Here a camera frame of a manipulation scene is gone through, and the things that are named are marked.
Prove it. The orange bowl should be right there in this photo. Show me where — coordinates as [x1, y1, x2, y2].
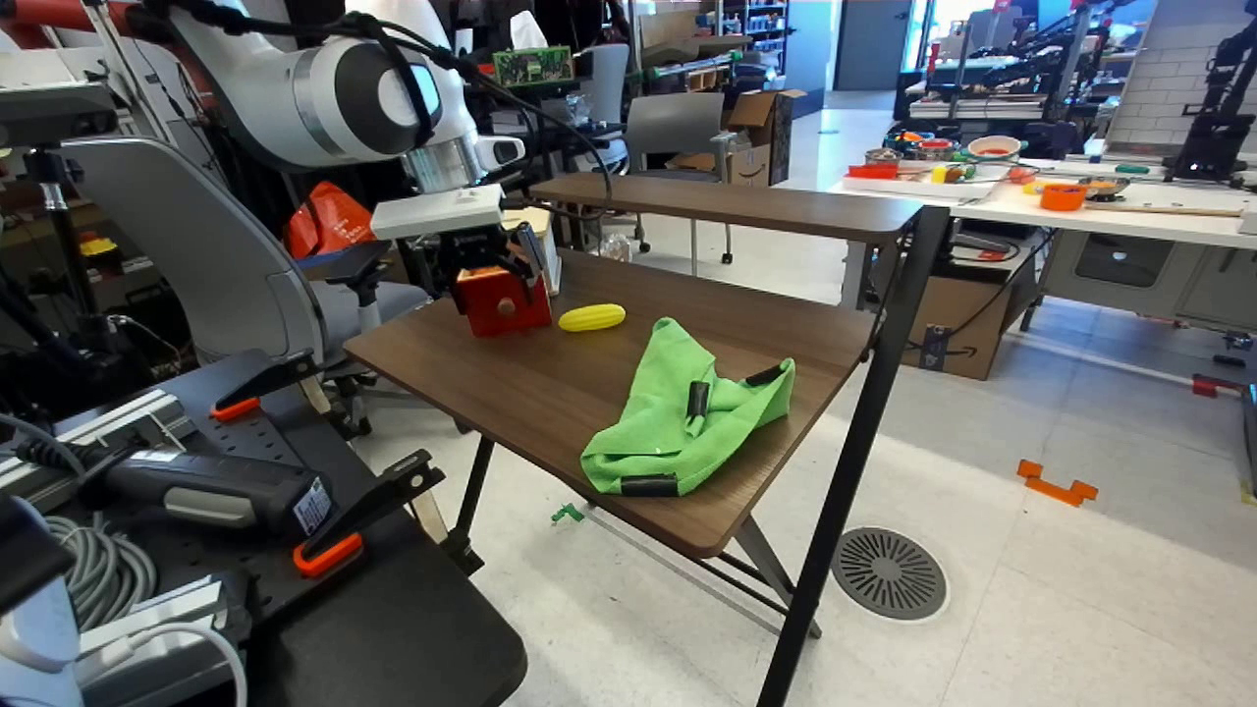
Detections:
[1035, 180, 1092, 216]

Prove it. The grey coiled cable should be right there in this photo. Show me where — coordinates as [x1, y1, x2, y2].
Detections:
[43, 512, 162, 632]

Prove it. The black clamp with orange handle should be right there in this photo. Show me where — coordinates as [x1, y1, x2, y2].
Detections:
[208, 349, 327, 427]
[286, 446, 449, 584]

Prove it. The cardboard box under table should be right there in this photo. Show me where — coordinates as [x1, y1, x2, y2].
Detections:
[898, 267, 1012, 386]

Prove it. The grey office chair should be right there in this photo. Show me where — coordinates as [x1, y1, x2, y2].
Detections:
[53, 132, 437, 440]

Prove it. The orange floor marker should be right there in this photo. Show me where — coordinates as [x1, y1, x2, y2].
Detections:
[1012, 455, 1102, 512]

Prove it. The red drawer with wooden knob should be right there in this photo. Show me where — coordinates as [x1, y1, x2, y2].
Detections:
[451, 262, 556, 343]

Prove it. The yellow plastic banana toy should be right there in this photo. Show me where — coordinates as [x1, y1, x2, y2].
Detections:
[555, 300, 633, 338]

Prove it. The green cloth bag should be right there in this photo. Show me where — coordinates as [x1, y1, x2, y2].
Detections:
[577, 314, 801, 504]

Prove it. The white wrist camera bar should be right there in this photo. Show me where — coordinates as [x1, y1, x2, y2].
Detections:
[370, 180, 512, 247]

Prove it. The round floor drain grate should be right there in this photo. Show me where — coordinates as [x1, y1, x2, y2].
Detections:
[827, 523, 950, 626]

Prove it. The open cardboard box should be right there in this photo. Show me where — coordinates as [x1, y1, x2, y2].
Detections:
[724, 87, 805, 187]

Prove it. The orange bag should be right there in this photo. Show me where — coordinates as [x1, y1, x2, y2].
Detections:
[281, 180, 392, 262]

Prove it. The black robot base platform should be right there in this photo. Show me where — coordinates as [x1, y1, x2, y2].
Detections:
[0, 349, 529, 707]

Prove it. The black background machine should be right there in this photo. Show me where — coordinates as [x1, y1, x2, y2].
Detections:
[1166, 0, 1257, 183]

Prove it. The white work table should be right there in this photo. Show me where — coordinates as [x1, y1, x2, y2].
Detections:
[827, 153, 1257, 332]

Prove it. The black and grey handheld tool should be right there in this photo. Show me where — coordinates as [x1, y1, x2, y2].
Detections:
[97, 446, 335, 537]

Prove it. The brown desk with black frame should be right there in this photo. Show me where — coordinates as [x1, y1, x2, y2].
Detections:
[343, 167, 955, 707]

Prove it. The grey background chair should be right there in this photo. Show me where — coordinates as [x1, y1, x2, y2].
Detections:
[622, 91, 743, 267]

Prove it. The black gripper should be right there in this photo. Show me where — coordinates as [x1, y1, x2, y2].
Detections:
[437, 222, 555, 314]

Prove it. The green circuit board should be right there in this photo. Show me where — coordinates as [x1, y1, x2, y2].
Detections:
[489, 43, 577, 94]

